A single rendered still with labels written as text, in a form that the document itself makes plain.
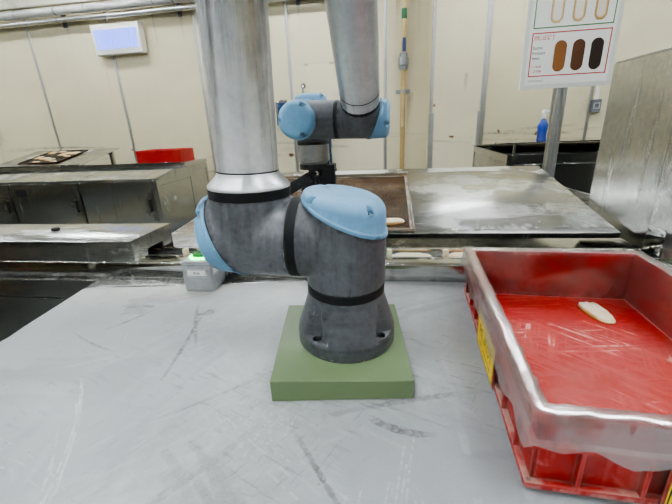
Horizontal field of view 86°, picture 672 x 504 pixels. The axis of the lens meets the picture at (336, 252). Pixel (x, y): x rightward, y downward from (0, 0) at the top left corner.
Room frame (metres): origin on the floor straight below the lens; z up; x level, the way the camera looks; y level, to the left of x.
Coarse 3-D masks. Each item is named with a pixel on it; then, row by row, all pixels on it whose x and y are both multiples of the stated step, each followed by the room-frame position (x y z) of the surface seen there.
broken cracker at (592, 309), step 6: (582, 306) 0.61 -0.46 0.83; (588, 306) 0.60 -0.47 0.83; (594, 306) 0.60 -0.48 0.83; (600, 306) 0.60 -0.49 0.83; (588, 312) 0.59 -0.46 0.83; (594, 312) 0.58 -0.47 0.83; (600, 312) 0.58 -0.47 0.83; (606, 312) 0.58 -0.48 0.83; (594, 318) 0.57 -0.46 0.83; (600, 318) 0.56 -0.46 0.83; (606, 318) 0.56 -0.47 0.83; (612, 318) 0.56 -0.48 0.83
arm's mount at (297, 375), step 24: (288, 312) 0.57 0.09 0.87; (288, 336) 0.50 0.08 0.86; (288, 360) 0.45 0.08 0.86; (312, 360) 0.44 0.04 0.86; (384, 360) 0.44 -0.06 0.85; (408, 360) 0.44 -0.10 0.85; (288, 384) 0.40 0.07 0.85; (312, 384) 0.40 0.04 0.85; (336, 384) 0.40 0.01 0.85; (360, 384) 0.40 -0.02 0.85; (384, 384) 0.40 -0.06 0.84; (408, 384) 0.40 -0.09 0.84
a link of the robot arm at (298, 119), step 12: (288, 108) 0.75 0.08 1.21; (300, 108) 0.75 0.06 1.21; (312, 108) 0.76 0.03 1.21; (324, 108) 0.76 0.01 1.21; (288, 120) 0.75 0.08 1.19; (300, 120) 0.75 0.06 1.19; (312, 120) 0.74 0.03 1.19; (324, 120) 0.76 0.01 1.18; (288, 132) 0.75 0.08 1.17; (300, 132) 0.75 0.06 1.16; (312, 132) 0.76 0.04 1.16; (324, 132) 0.77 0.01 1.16
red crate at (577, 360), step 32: (512, 320) 0.58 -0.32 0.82; (544, 320) 0.58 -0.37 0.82; (576, 320) 0.57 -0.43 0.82; (640, 320) 0.56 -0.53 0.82; (544, 352) 0.48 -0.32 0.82; (576, 352) 0.48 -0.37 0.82; (608, 352) 0.47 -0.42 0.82; (640, 352) 0.47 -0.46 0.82; (544, 384) 0.41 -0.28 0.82; (576, 384) 0.41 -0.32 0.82; (608, 384) 0.40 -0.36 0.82; (640, 384) 0.40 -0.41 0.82; (512, 416) 0.34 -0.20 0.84; (512, 448) 0.30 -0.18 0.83; (544, 480) 0.26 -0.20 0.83; (576, 480) 0.25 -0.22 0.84; (608, 480) 0.25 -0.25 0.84; (640, 480) 0.25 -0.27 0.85
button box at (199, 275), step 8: (184, 264) 0.78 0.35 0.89; (192, 264) 0.78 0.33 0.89; (200, 264) 0.78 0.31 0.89; (208, 264) 0.77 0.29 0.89; (184, 272) 0.78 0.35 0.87; (192, 272) 0.78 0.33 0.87; (200, 272) 0.78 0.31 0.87; (208, 272) 0.77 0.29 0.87; (216, 272) 0.80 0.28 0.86; (224, 272) 0.84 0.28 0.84; (184, 280) 0.79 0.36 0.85; (192, 280) 0.78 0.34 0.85; (200, 280) 0.78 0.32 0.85; (208, 280) 0.77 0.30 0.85; (216, 280) 0.79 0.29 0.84; (224, 280) 0.83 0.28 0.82; (192, 288) 0.78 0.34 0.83; (200, 288) 0.78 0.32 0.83; (208, 288) 0.77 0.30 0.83
